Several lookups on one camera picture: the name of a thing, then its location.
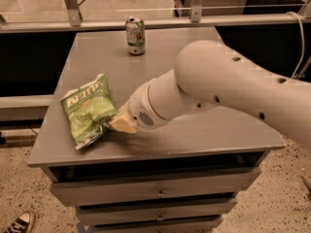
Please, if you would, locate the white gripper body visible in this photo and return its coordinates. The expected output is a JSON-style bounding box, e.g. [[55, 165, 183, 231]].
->
[[128, 83, 168, 129]]

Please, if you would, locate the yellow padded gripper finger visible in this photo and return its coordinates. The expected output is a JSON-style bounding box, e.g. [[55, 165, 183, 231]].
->
[[109, 103, 137, 133]]

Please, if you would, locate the green jalapeno chip bag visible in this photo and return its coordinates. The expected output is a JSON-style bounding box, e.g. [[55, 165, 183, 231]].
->
[[60, 74, 117, 150]]

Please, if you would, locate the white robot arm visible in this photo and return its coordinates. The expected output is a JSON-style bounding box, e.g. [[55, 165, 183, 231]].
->
[[110, 40, 311, 149]]

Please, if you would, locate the green white soda can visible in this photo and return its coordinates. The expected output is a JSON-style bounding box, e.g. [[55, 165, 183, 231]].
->
[[125, 17, 145, 55]]

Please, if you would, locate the grey drawer cabinet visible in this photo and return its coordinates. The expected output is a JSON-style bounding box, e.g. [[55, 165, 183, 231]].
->
[[28, 27, 285, 233]]

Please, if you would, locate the black white sneaker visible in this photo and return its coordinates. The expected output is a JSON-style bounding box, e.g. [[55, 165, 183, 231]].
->
[[3, 211, 35, 233]]

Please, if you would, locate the white cable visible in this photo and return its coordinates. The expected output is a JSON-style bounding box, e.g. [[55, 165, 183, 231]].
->
[[286, 11, 307, 80]]

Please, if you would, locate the metal railing frame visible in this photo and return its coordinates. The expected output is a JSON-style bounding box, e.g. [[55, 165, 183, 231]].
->
[[0, 0, 310, 33]]

